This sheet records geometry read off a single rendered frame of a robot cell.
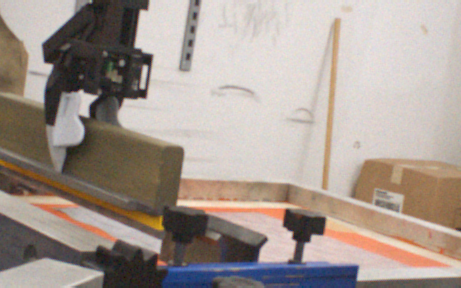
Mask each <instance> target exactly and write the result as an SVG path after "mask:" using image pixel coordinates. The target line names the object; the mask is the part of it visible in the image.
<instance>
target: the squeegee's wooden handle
mask: <svg viewBox="0 0 461 288"><path fill-rule="evenodd" d="M79 119H80V123H82V125H83V127H84V135H83V138H82V141H81V142H80V144H79V145H75V146H69V147H66V155H67V157H66V161H65V163H64V167H63V172H66V173H69V174H70V175H73V176H75V177H78V178H80V179H82V180H87V181H89V182H91V183H94V184H96V185H99V186H100V187H103V188H105V189H110V190H112V191H114V192H117V193H119V194H121V195H124V196H126V197H129V198H133V199H135V200H138V203H137V210H138V211H140V212H143V213H145V214H148V215H149V216H163V211H164V206H166V205H169V206H176V205H177V199H178V193H179V187H180V181H181V175H182V170H183V163H184V158H185V150H184V148H183V147H182V146H180V145H177V144H175V143H171V142H166V141H163V140H160V139H157V138H154V137H151V136H148V135H145V134H142V133H137V132H133V131H130V130H128V129H125V128H122V127H119V126H116V125H113V124H110V123H104V122H101V121H99V120H95V119H92V118H90V117H87V116H84V115H80V114H79ZM0 147H1V148H3V149H5V150H7V151H10V152H15V153H17V154H19V155H22V156H24V157H26V158H28V159H31V160H33V161H38V162H40V163H43V164H45V165H48V166H49V167H52V168H54V169H55V167H54V164H53V161H52V159H51V155H50V151H49V142H48V135H47V124H46V122H45V110H44V103H39V102H37V101H34V100H30V99H27V98H25V97H22V96H18V95H15V94H13V93H2V92H0Z"/></svg>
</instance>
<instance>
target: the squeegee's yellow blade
mask: <svg viewBox="0 0 461 288"><path fill-rule="evenodd" d="M0 164H1V165H3V166H5V167H8V168H10V169H12V170H15V171H19V172H21V173H23V174H26V175H27V176H30V177H32V178H34V179H37V180H38V181H43V182H45V183H48V184H49V185H51V186H54V187H56V188H59V189H60V190H65V191H67V192H69V193H71V194H73V195H76V196H78V197H80V198H82V199H87V200H89V201H91V202H93V203H95V204H98V205H99V206H102V207H104V208H109V209H110V210H112V211H115V212H117V213H119V214H121V215H123V216H126V217H130V218H132V219H134V220H137V221H138V222H141V223H143V224H145V225H147V226H152V227H154V228H156V229H158V230H164V227H163V226H161V222H162V216H149V215H148V214H145V213H143V212H140V211H138V210H126V209H123V208H119V207H117V206H114V205H112V204H109V203H108V202H106V201H103V200H101V199H97V198H94V197H92V196H90V195H88V194H86V193H83V192H81V191H79V190H74V189H72V188H70V187H68V186H66V185H63V184H61V183H59V182H57V181H52V180H50V179H48V178H46V177H43V176H41V175H38V174H37V173H35V172H32V171H27V170H26V169H23V168H21V167H18V166H16V165H15V164H12V163H10V162H5V161H3V160H1V159H0Z"/></svg>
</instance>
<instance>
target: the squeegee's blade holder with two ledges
mask: <svg viewBox="0 0 461 288"><path fill-rule="evenodd" d="M0 159H1V160H3V161H5V162H10V163H12V164H15V165H16V166H18V167H21V168H23V169H26V170H27V171H32V172H35V173H37V174H38V175H41V176H43V177H46V178H48V179H50V180H52V181H57V182H59V183H61V184H63V185H66V186H68V187H70V188H72V189H74V190H79V191H81V192H83V193H86V194H88V195H90V196H92V197H94V198H97V199H101V200H103V201H106V202H108V203H109V204H112V205H114V206H117V207H119V208H123V209H126V210H137V203H138V200H135V199H133V198H129V197H126V196H124V195H121V194H119V193H117V192H114V191H112V190H110V189H105V188H103V187H100V186H99V185H96V184H94V183H91V182H89V181H87V180H82V179H80V178H78V177H75V176H73V175H70V174H69V173H66V172H63V171H62V173H60V172H58V171H56V170H55V169H54V168H52V167H49V166H48V165H45V164H43V163H40V162H38V161H33V160H31V159H28V158H26V157H24V156H22V155H19V154H17V153H15V152H10V151H7V150H5V149H3V148H1V147H0Z"/></svg>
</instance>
